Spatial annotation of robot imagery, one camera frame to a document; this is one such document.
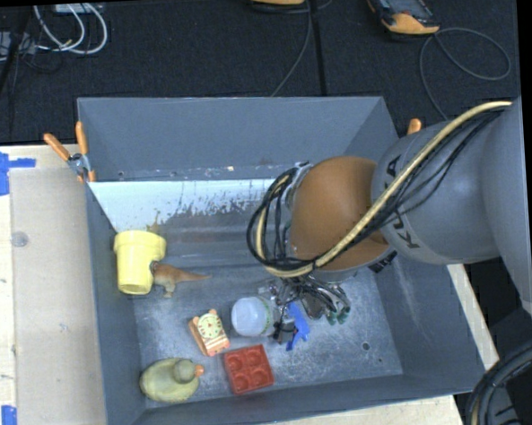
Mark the pale wood flat board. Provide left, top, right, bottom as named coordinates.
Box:
left=1, top=163, right=110, bottom=425

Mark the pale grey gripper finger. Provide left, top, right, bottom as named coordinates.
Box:
left=272, top=316, right=298, bottom=345
left=257, top=282, right=285, bottom=308

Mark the blue plastic toy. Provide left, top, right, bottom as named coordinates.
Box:
left=282, top=299, right=312, bottom=352

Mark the yellow-green rubber duck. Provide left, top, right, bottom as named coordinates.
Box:
left=136, top=355, right=207, bottom=405

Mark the yellow plastic cup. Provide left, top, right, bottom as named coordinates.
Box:
left=111, top=228, right=171, bottom=298

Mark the orange toy clock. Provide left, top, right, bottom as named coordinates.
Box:
left=187, top=308, right=232, bottom=359

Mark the red square building block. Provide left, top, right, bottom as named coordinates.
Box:
left=222, top=343, right=277, bottom=396

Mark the brown toy dinosaur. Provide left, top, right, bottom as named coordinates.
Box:
left=149, top=256, right=214, bottom=300

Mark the grey metal bin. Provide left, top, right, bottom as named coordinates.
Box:
left=75, top=74, right=490, bottom=425

